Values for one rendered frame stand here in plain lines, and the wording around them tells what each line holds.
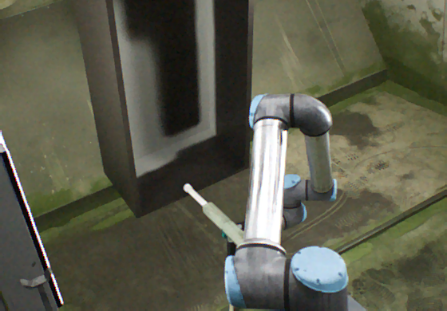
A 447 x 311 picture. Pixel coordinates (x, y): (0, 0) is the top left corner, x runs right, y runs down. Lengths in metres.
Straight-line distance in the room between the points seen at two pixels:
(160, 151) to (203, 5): 0.77
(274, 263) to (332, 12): 2.81
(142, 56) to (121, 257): 1.09
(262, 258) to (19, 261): 0.75
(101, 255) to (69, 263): 0.17
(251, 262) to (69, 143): 1.96
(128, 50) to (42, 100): 1.02
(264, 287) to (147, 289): 1.33
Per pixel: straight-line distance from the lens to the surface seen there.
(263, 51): 4.03
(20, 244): 1.98
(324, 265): 1.76
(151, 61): 2.76
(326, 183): 2.48
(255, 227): 1.86
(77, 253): 3.35
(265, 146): 1.99
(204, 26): 2.83
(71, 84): 3.61
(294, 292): 1.76
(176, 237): 3.28
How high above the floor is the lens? 2.11
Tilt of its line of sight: 31 degrees down
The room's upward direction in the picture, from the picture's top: 11 degrees counter-clockwise
